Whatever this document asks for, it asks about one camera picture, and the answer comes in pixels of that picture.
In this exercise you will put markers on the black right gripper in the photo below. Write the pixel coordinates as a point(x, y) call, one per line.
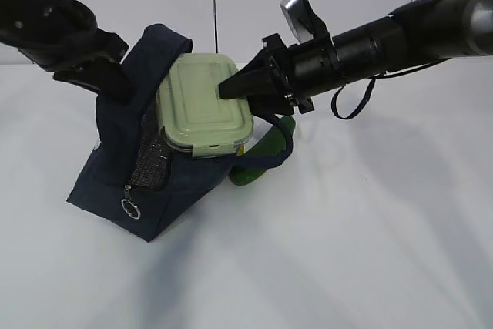
point(264, 76)

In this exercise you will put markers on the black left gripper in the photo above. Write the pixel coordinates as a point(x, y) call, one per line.
point(102, 75)

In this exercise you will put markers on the green cucumber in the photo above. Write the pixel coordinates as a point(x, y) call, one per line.
point(269, 152)

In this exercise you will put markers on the glass container green lid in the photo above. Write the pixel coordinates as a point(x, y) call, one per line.
point(192, 118)

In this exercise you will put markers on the navy blue lunch bag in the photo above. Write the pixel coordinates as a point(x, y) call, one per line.
point(133, 178)

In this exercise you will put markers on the yellow lemon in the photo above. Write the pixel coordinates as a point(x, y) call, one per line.
point(242, 150)

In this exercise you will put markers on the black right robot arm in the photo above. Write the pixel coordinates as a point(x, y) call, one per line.
point(422, 32)

